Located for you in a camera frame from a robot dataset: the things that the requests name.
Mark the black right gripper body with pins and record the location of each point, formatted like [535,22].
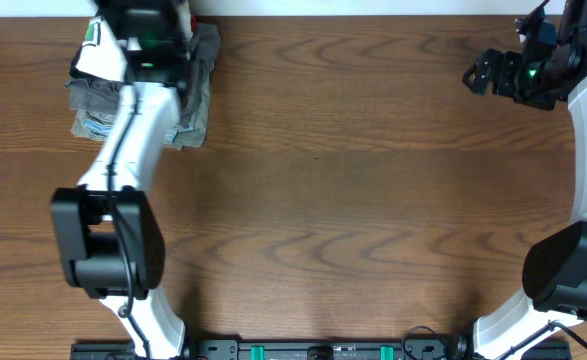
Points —
[534,87]

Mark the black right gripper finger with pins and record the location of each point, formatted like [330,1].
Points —
[490,59]
[477,78]

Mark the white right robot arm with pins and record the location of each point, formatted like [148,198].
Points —
[537,322]

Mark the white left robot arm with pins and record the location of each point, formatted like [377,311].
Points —
[109,241]

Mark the grey folded shirt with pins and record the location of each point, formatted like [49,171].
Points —
[198,75]

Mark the white folded shirt top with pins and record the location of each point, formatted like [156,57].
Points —
[103,56]

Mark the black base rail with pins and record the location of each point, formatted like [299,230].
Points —
[417,348]

